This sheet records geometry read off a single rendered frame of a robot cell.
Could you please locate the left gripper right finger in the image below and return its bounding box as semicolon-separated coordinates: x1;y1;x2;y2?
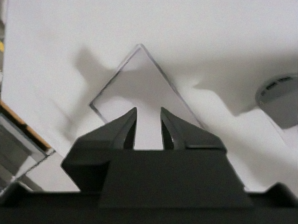
160;107;228;155

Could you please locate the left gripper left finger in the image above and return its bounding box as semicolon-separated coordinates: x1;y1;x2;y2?
70;107;137;149

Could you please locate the white metal bracket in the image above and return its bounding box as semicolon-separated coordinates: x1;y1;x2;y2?
258;87;298;147

